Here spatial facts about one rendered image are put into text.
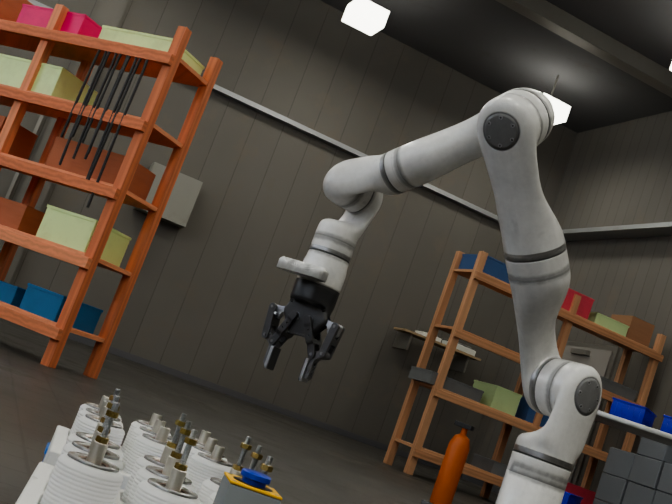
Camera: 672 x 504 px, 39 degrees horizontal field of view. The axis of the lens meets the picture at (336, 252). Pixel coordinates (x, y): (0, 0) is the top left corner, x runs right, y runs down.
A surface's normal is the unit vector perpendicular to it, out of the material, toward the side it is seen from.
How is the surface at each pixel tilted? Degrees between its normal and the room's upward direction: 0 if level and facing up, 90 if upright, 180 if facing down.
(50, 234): 90
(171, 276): 90
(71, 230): 90
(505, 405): 90
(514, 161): 128
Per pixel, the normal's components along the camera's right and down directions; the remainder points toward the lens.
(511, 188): -0.48, 0.37
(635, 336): 0.36, -0.01
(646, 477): -0.88, -0.37
